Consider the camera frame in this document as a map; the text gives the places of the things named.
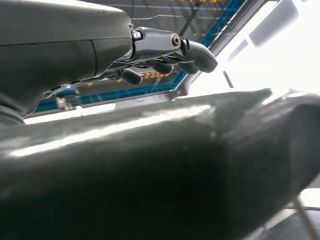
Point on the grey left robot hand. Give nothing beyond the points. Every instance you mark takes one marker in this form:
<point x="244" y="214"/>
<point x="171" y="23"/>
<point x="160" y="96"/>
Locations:
<point x="50" y="49"/>

